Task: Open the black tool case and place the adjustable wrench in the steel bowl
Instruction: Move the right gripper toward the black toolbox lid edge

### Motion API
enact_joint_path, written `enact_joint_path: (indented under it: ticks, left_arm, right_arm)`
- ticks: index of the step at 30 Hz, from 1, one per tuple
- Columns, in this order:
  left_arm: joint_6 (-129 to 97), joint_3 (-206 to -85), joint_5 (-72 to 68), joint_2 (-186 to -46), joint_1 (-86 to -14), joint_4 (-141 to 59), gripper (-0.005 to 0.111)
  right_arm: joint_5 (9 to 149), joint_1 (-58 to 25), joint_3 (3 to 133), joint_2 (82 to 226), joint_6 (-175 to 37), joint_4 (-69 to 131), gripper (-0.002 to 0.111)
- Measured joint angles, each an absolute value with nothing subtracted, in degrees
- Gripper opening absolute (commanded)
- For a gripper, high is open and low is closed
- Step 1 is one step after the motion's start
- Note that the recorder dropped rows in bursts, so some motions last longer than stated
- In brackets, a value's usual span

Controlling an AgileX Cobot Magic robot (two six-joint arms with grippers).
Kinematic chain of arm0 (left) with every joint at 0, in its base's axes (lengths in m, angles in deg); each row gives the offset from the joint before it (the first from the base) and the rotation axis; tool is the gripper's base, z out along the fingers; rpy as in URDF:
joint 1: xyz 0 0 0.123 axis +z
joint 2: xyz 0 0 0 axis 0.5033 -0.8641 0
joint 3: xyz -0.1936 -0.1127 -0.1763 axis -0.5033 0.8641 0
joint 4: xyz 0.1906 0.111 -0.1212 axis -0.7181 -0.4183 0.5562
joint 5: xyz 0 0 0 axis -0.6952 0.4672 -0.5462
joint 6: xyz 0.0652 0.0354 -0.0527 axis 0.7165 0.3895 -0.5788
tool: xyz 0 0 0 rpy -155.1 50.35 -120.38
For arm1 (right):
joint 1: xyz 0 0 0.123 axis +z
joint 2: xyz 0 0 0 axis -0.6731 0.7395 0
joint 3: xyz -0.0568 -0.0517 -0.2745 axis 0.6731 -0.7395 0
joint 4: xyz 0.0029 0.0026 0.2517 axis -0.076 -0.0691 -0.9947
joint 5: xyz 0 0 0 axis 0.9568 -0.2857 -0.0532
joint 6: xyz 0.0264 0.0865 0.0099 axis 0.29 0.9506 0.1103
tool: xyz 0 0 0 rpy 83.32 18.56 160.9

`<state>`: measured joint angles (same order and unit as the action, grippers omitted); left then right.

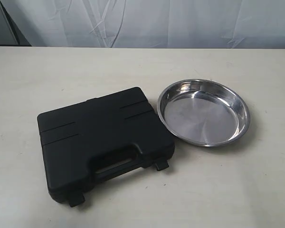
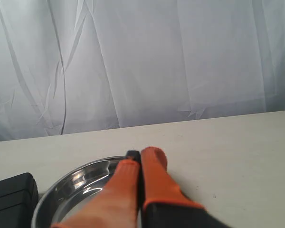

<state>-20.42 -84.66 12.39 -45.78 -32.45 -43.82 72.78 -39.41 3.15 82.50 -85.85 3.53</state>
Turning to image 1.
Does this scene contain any black plastic tool case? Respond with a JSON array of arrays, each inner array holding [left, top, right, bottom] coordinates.
[[37, 87, 175, 207]]

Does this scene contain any round stainless steel tray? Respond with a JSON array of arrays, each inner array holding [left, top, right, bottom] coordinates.
[[156, 79, 251, 147]]

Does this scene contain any white backdrop cloth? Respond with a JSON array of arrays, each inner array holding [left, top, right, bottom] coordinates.
[[2, 0, 285, 48]]

